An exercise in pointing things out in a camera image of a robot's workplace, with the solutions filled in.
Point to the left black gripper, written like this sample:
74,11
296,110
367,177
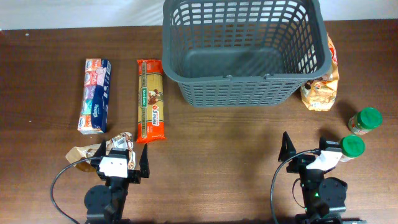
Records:
136,175

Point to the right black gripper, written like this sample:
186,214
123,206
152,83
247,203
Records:
286,152

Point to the green lid pale jar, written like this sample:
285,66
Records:
352,147

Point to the orange snack bag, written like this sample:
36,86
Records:
320,94

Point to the green lid spice jar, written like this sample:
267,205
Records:
365,121

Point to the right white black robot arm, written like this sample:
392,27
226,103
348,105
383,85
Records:
323,198

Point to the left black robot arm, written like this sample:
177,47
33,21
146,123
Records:
105,203

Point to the brown patterned snack pouch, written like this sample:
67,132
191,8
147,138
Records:
123,140

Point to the San Remo spaghetti packet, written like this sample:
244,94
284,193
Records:
150,126

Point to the Kleenex tissue multipack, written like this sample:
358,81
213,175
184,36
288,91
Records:
95,103

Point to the grey plastic basket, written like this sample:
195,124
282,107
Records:
243,52

